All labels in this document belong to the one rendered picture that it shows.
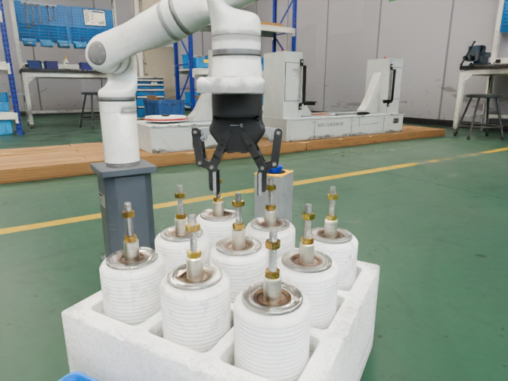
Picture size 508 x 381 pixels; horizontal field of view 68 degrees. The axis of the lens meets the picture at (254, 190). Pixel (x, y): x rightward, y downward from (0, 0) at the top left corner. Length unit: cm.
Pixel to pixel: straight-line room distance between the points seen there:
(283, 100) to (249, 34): 268
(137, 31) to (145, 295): 62
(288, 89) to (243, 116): 270
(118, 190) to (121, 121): 18
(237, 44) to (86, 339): 47
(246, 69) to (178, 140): 219
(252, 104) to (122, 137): 56
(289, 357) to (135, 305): 24
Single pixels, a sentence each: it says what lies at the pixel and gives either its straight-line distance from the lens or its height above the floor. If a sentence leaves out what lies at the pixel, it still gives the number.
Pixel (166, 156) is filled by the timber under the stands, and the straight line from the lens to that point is 262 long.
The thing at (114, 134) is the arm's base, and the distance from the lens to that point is 105.
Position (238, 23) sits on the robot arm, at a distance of 55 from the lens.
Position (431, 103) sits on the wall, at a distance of 617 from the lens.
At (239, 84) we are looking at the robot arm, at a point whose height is 51.
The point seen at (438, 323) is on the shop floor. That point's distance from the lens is 98.
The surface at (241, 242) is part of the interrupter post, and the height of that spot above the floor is 26.
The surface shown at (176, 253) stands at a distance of 66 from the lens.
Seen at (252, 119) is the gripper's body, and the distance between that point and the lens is 57.
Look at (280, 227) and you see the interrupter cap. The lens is 71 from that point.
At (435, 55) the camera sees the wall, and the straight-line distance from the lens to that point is 619.
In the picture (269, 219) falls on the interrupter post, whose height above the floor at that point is 26.
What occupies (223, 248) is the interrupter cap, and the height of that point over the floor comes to 25.
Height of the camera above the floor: 50
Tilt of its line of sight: 15 degrees down
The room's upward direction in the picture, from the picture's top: straight up
